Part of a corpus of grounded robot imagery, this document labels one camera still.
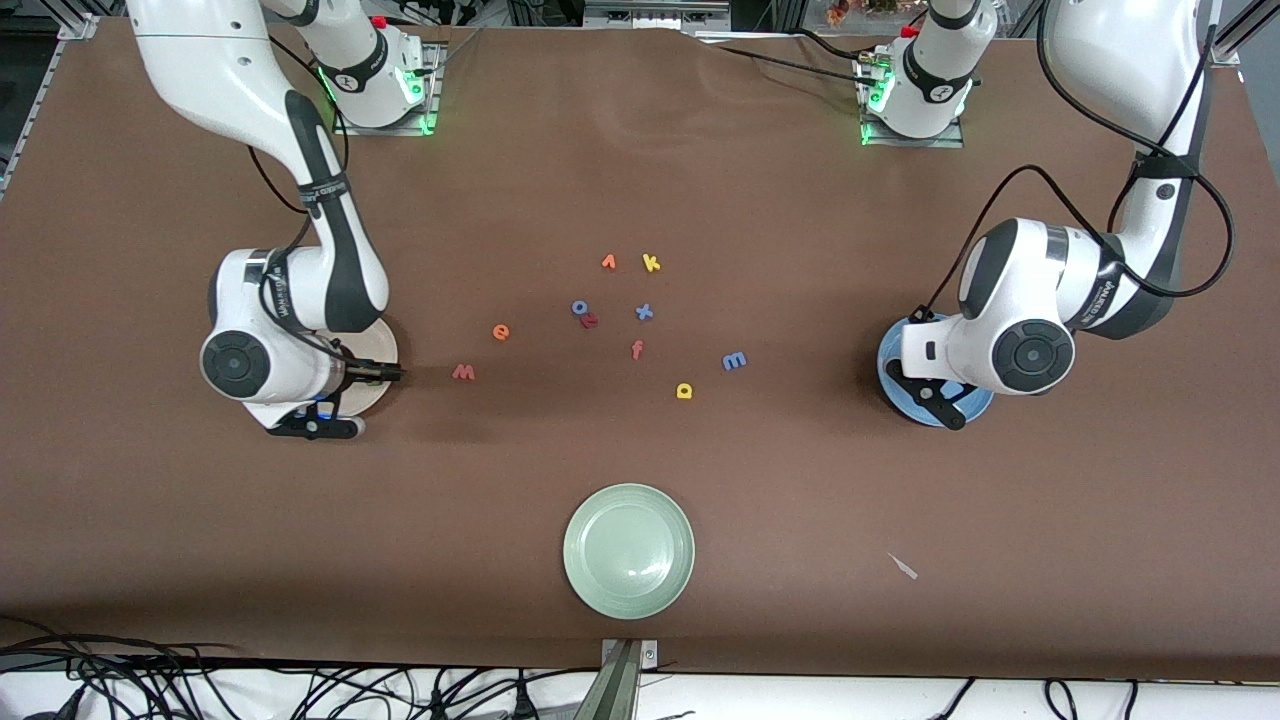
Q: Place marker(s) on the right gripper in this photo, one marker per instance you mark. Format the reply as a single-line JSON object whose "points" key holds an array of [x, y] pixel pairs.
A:
{"points": [[352, 379]]}

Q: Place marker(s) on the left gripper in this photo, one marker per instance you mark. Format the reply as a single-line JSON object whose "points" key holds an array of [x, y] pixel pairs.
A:
{"points": [[968, 389]]}

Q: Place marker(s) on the pink foam letter w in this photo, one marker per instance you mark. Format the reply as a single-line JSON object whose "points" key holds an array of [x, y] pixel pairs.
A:
{"points": [[464, 371]]}

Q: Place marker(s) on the blue foam letter m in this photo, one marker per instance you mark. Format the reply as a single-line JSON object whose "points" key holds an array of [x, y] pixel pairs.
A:
{"points": [[734, 358]]}

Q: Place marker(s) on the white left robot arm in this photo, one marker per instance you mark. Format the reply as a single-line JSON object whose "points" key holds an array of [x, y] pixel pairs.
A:
{"points": [[1110, 50]]}

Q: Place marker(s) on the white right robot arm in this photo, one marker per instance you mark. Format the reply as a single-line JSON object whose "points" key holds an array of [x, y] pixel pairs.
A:
{"points": [[200, 60]]}

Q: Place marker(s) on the blue round plate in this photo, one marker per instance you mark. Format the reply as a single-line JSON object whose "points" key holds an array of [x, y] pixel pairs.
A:
{"points": [[985, 400]]}

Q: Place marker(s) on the beige brown round plate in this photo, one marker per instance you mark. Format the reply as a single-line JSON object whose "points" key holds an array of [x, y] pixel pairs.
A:
{"points": [[385, 345]]}

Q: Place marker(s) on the small white paper scrap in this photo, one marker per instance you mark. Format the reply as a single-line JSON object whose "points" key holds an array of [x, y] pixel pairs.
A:
{"points": [[903, 566]]}

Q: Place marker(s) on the blue foam letter x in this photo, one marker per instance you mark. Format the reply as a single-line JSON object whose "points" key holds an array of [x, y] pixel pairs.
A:
{"points": [[644, 312]]}

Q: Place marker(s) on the yellow foam letter k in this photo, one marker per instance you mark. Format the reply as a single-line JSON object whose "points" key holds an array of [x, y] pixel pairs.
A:
{"points": [[648, 263]]}

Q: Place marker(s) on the brown table cover mat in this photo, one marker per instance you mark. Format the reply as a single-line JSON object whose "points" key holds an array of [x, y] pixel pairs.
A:
{"points": [[640, 180]]}

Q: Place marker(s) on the orange flower bunch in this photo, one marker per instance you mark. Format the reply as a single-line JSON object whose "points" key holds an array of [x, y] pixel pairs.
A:
{"points": [[850, 10]]}

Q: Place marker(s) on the pale green round plate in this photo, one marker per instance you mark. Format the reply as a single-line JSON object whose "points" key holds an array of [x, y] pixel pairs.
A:
{"points": [[629, 551]]}

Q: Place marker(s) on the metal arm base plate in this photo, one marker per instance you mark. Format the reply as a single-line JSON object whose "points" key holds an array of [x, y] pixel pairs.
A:
{"points": [[915, 143], [385, 131]]}

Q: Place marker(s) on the aluminium frame profile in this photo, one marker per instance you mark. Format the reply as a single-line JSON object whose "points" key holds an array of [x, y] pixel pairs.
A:
{"points": [[40, 90], [1228, 50]]}

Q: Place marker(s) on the grey metal mount bracket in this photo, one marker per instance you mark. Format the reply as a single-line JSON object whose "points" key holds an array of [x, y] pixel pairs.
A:
{"points": [[622, 690]]}

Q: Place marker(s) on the silver aluminium frame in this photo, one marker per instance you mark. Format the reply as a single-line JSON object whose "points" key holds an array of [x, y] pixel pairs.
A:
{"points": [[655, 15]]}

